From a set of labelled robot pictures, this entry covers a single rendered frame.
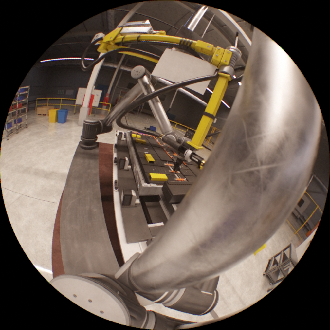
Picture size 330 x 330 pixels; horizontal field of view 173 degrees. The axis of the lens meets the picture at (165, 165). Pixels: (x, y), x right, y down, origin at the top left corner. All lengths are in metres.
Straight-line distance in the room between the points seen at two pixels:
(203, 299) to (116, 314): 0.20
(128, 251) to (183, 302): 0.51
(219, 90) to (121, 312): 0.89
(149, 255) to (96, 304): 0.21
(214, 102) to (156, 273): 0.67
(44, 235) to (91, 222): 1.27
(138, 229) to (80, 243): 0.39
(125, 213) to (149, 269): 0.68
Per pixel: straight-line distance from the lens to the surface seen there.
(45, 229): 1.93
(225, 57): 0.76
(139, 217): 0.82
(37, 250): 1.90
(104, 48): 1.08
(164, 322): 0.41
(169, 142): 0.73
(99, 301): 0.30
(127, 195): 0.76
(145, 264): 0.17
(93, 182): 0.97
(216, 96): 0.66
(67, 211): 0.81
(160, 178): 0.97
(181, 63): 0.74
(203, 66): 0.74
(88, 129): 1.39
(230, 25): 2.09
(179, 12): 11.23
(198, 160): 0.63
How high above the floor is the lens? 1.56
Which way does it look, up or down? 25 degrees down
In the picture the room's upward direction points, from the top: 23 degrees clockwise
